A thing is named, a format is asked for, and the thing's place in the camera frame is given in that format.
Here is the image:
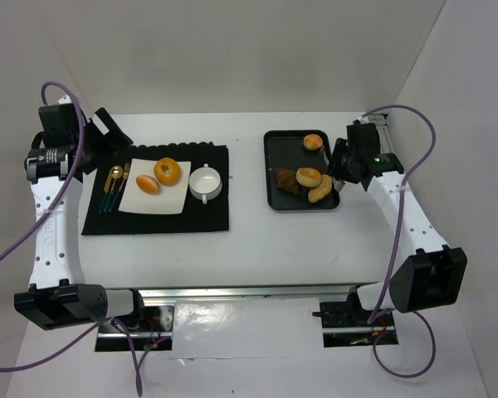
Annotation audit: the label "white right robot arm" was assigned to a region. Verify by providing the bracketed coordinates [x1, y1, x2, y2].
[329, 123, 467, 320]

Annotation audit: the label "black scalloped placemat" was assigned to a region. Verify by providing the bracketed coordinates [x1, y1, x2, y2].
[81, 142, 229, 236]

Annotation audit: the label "gold knife green handle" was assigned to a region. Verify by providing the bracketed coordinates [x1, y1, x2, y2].
[98, 171, 113, 214]

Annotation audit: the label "brown croissant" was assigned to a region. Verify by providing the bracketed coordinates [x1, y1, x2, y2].
[275, 168, 300, 196]

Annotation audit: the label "aluminium side rail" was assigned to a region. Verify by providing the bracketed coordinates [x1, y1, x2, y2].
[366, 114, 395, 153]

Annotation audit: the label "aluminium front rail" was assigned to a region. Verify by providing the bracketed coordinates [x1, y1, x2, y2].
[139, 284, 354, 300]

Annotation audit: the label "pale small round bun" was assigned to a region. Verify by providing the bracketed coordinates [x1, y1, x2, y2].
[303, 133, 324, 151]

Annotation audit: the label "black baking tray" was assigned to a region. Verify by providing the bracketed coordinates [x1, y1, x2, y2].
[263, 130, 340, 212]

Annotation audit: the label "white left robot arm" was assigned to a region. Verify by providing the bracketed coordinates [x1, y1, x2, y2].
[14, 103, 144, 330]

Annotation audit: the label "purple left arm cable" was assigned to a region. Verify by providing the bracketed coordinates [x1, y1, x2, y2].
[0, 81, 154, 397]

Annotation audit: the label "white two-handled soup bowl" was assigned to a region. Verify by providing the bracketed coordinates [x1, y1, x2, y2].
[188, 163, 222, 205]

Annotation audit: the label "pale oblong bread roll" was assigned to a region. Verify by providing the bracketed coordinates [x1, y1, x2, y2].
[308, 174, 334, 203]

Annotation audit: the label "white square plate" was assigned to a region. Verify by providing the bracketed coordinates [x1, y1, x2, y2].
[118, 158, 192, 215]

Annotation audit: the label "gold spoon green handle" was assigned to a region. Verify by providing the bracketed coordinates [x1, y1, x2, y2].
[103, 165, 124, 212]

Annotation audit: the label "orange round bun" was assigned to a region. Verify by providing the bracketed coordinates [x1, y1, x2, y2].
[135, 175, 161, 195]

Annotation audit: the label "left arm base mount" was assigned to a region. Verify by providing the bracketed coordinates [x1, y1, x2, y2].
[95, 301, 175, 352]

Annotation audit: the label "gold fork green handle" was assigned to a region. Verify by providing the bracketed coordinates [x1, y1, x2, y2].
[105, 163, 130, 212]

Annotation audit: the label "pale glazed ring donut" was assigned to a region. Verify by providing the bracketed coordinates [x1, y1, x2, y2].
[295, 167, 322, 188]

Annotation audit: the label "orange ring donut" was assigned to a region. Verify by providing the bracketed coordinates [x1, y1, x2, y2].
[154, 158, 181, 186]

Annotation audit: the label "metal serving tongs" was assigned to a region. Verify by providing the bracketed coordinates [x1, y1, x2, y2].
[322, 145, 344, 193]

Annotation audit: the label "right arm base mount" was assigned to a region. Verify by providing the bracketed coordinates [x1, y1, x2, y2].
[312, 299, 398, 348]

